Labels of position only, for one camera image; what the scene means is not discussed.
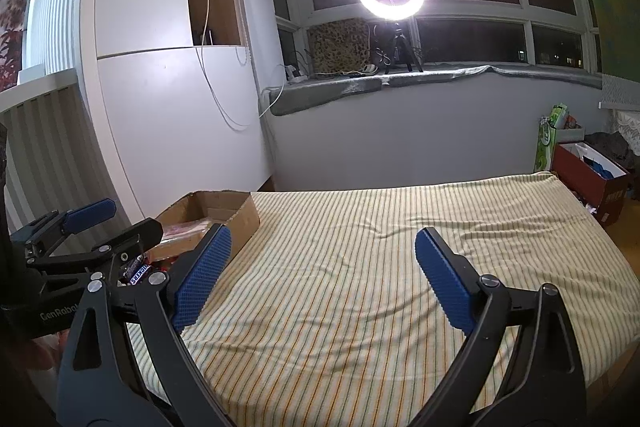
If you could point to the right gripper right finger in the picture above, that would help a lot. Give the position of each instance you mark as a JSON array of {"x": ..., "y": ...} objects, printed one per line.
[{"x": 452, "y": 278}]

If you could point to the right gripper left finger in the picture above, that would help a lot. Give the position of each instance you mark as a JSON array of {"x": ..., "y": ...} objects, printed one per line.
[{"x": 193, "y": 276}]

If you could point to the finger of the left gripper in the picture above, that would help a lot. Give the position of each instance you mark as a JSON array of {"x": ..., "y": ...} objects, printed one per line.
[
  {"x": 85, "y": 218},
  {"x": 130, "y": 243}
]

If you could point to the Snickers bar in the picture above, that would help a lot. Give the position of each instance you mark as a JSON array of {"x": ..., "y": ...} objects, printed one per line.
[{"x": 135, "y": 272}]

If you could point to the person's left hand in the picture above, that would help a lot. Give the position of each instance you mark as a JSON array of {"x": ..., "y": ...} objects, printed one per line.
[{"x": 39, "y": 354}]

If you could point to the bread in clear bag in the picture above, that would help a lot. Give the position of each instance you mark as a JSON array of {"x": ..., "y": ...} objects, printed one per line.
[{"x": 187, "y": 231}]

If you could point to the cardboard box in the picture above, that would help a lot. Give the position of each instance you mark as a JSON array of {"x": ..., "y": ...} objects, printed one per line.
[{"x": 187, "y": 221}]

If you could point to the striped bed sheet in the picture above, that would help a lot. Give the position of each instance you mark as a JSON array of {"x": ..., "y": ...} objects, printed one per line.
[{"x": 326, "y": 319}]

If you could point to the green plastic bag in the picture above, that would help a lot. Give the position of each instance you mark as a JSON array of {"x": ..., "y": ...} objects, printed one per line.
[{"x": 546, "y": 139}]

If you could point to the red storage box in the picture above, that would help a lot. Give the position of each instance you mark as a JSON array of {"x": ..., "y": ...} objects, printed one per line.
[{"x": 598, "y": 181}]

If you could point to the grey windowsill mat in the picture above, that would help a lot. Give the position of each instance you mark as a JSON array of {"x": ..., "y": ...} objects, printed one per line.
[{"x": 295, "y": 98}]

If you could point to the white wardrobe cabinet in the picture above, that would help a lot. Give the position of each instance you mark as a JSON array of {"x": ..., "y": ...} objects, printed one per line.
[{"x": 167, "y": 118}]

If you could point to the leopard pattern cushion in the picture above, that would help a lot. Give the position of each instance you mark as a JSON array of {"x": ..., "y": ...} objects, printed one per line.
[{"x": 340, "y": 46}]

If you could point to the ring light tripod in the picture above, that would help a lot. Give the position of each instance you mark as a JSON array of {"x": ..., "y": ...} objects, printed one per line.
[{"x": 400, "y": 51}]

